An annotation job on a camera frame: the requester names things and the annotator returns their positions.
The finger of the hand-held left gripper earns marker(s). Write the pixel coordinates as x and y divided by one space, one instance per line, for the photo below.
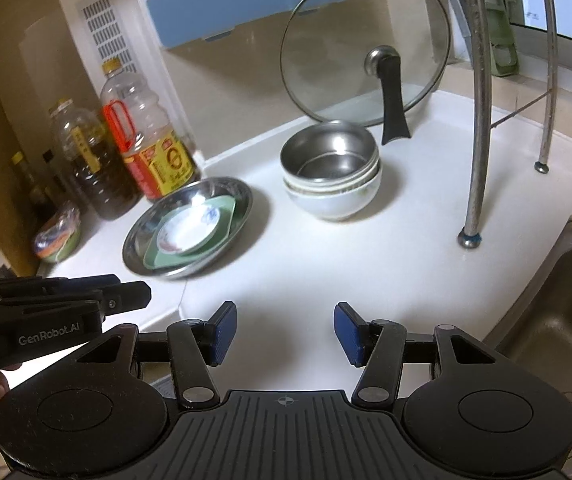
126 297
41 282

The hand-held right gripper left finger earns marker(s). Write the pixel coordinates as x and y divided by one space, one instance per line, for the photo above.
222 334

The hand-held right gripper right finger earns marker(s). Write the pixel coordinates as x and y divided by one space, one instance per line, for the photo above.
348 334

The round steel plate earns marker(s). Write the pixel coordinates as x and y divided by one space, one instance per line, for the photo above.
141 240

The small floral white plate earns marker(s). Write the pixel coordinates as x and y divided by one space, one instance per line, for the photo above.
186 230

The green square plate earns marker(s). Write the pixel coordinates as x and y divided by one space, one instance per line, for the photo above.
236 215

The white floral bowl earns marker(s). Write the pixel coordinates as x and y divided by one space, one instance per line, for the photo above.
331 205

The cream bowl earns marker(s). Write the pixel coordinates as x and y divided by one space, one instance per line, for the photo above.
293 185

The steel bowl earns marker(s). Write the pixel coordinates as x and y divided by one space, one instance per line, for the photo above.
326 152

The wrapped stack of colourful bowls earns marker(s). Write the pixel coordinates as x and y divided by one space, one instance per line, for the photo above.
58 237

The yellow cap dark bottle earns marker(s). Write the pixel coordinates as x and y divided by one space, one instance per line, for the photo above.
28 185

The slim dark bottle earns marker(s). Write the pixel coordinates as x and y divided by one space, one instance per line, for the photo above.
52 175

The dark oil bottle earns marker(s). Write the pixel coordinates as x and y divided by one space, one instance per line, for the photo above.
101 180

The steel sink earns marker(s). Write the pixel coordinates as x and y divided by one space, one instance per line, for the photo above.
551 320

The metal dish rack legs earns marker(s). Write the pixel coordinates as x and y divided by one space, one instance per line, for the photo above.
478 110

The green cutting board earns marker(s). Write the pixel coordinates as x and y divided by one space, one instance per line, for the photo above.
501 35

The white wall vent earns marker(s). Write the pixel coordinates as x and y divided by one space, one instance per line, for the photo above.
108 35

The blue white wall appliance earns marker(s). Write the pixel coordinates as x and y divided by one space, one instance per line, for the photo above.
246 5

